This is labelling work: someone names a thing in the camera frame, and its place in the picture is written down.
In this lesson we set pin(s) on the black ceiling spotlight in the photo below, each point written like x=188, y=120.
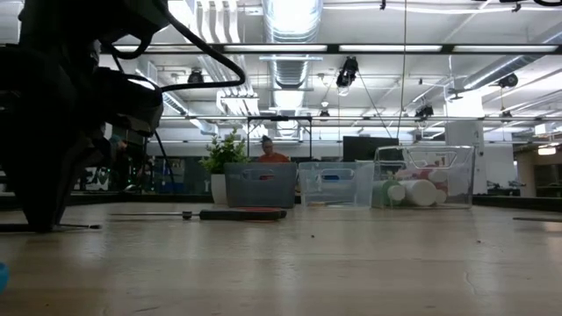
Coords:
x=425, y=111
x=196, y=76
x=509, y=81

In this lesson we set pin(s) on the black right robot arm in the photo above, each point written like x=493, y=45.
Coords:
x=551, y=2

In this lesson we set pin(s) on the green potted plant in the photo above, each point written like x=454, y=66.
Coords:
x=221, y=153

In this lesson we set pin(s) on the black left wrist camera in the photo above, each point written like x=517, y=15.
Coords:
x=131, y=105

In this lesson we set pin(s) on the overhead light bar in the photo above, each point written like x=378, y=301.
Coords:
x=333, y=48

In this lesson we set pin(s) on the grey plastic bin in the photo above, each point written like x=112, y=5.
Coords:
x=261, y=193

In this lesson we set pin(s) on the white paint bottle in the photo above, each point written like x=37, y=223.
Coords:
x=419, y=193

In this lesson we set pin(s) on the silver ventilation duct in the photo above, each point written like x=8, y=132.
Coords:
x=292, y=26

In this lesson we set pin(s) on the black computer monitor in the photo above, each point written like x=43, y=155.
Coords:
x=369, y=149

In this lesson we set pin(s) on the tall clear plastic bin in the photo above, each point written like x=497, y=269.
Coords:
x=461, y=184

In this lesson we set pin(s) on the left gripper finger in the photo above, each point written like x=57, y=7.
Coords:
x=44, y=188

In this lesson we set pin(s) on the green paint bottle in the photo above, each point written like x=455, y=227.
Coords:
x=384, y=193

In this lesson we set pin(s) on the small clear plastic bin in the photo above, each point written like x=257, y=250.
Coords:
x=336, y=188

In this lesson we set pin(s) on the black overhead camera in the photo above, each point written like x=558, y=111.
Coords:
x=349, y=70

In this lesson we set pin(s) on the pink paint bottle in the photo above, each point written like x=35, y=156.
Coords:
x=437, y=176

